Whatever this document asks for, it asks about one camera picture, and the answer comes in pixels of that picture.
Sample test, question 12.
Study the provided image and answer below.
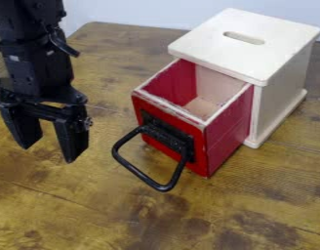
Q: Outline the black cable loop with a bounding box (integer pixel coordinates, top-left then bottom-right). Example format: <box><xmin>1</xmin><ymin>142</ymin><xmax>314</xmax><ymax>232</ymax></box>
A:
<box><xmin>46</xmin><ymin>27</ymin><xmax>81</xmax><ymax>59</ymax></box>

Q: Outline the red wooden drawer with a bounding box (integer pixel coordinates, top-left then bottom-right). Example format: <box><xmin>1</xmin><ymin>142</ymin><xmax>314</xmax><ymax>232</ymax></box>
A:
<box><xmin>132</xmin><ymin>59</ymin><xmax>254</xmax><ymax>178</ymax></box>

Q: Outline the black metal drawer handle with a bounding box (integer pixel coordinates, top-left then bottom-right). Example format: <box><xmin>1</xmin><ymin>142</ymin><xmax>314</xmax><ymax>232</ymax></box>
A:
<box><xmin>111</xmin><ymin>110</ymin><xmax>196</xmax><ymax>193</ymax></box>

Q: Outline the white wooden box cabinet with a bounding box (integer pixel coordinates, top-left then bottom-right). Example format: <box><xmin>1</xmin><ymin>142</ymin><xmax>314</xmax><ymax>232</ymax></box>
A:
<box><xmin>168</xmin><ymin>9</ymin><xmax>320</xmax><ymax>148</ymax></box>

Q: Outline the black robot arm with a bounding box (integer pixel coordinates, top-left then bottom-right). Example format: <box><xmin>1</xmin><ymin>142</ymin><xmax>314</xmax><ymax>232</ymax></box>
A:
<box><xmin>0</xmin><ymin>0</ymin><xmax>92</xmax><ymax>162</ymax></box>

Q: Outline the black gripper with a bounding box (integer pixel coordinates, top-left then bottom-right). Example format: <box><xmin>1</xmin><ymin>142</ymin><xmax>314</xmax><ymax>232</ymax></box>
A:
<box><xmin>0</xmin><ymin>40</ymin><xmax>92</xmax><ymax>163</ymax></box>

